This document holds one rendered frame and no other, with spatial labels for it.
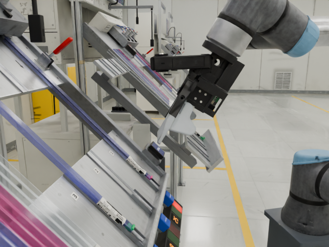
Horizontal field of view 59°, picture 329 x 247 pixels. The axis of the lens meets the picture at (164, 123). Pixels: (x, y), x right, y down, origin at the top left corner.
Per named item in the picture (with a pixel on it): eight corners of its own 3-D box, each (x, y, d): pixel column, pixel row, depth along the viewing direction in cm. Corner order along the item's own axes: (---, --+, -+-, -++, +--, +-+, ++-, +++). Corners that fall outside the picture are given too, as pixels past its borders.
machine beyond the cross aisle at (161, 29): (193, 107, 590) (195, 7, 545) (193, 115, 511) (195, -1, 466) (127, 106, 604) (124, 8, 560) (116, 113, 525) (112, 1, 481)
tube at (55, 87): (149, 180, 75) (152, 177, 75) (148, 182, 74) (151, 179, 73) (0, 36, 71) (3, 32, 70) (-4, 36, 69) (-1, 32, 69)
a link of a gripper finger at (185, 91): (177, 114, 50) (199, 76, 53) (170, 110, 50) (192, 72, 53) (171, 123, 54) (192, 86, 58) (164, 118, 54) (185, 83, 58)
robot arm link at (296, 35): (287, 27, 65) (252, 1, 60) (331, 22, 55) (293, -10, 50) (271, 60, 65) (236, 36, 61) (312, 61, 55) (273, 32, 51)
